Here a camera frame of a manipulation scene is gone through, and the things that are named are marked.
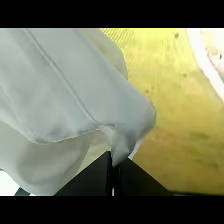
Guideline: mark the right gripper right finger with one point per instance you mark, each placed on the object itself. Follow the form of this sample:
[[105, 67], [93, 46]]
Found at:
[[136, 181]]

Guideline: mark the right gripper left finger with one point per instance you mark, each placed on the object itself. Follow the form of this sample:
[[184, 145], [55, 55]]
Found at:
[[93, 180]]

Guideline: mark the white shirt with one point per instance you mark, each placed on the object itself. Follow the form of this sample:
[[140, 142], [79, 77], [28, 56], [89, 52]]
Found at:
[[66, 83]]

